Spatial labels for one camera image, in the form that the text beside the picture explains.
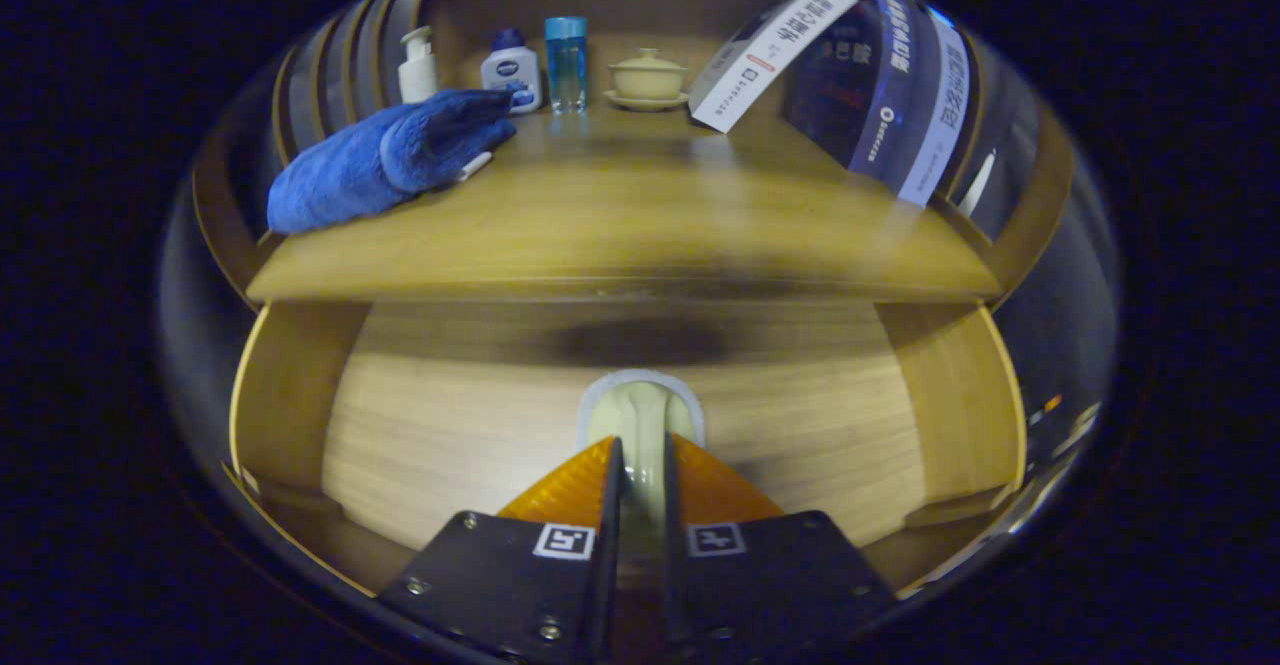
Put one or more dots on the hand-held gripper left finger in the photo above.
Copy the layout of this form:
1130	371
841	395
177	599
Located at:
520	585

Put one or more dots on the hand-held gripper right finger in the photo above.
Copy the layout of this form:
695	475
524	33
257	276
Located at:
770	580

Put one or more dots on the wooden drawer with black knob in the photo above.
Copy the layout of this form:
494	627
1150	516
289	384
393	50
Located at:
450	425

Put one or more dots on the pale green brush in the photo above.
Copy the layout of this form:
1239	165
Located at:
640	415

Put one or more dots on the wooden countertop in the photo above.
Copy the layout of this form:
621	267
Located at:
620	215

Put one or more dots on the blue folded towel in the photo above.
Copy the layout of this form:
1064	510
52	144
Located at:
370	165

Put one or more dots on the pale grey book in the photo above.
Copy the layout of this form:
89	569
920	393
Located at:
940	115

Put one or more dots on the dark blue book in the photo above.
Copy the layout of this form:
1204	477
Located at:
850	85

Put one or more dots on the white bottle with blue cap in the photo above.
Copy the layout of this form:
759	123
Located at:
510	75

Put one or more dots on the beige lidded teacup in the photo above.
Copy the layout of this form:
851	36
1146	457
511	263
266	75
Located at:
648	80

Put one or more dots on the clear blue bottle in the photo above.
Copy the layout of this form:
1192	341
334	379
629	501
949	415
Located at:
566	65

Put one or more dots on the white book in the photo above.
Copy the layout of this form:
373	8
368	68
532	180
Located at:
775	55

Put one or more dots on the white pump bottle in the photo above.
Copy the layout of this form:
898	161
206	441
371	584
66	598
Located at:
417	70

